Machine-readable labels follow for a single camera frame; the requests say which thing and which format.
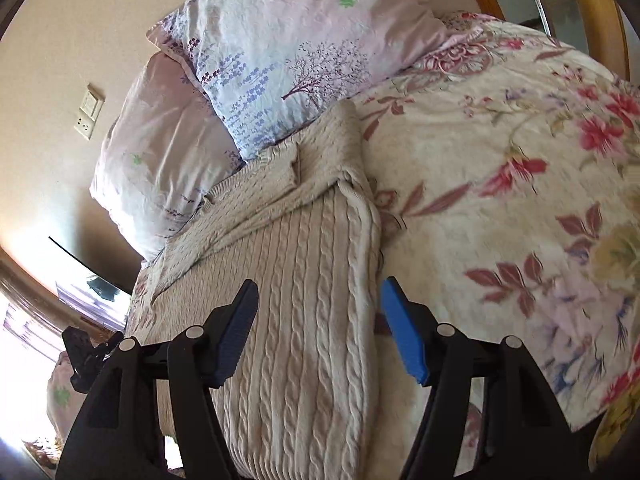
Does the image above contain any white wall switch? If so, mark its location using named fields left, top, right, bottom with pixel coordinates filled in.
left=80, top=83, right=106, bottom=118

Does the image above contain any beige cable knit sweater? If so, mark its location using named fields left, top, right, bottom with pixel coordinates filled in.
left=125, top=100, right=431, bottom=480

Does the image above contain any pink printed cloth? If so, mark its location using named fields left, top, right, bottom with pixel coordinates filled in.
left=46, top=350, right=91, bottom=441

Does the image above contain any wooden bed headboard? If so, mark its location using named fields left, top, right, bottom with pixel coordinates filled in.
left=452, top=0, right=631, bottom=81

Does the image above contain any pink floral pillow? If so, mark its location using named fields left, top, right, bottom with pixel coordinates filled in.
left=90, top=51, right=246, bottom=261

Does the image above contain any white wall socket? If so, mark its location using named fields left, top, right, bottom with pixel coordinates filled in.
left=74, top=112, right=96, bottom=140

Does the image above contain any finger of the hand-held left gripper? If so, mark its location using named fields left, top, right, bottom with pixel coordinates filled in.
left=62, top=327, right=125, bottom=393

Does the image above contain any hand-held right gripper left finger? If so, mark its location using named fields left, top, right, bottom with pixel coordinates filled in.
left=55, top=279, right=259, bottom=480

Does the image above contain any pillow with tree print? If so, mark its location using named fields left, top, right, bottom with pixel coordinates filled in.
left=146, top=0, right=448, bottom=161

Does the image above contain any floral bed duvet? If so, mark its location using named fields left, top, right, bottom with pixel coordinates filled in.
left=125, top=10, right=640, bottom=480

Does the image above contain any yellow floral cloth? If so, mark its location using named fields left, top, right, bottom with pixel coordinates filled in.
left=589, top=385, right=640, bottom=471

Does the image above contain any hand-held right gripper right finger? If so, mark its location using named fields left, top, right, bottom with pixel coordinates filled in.
left=380, top=276, right=591, bottom=480

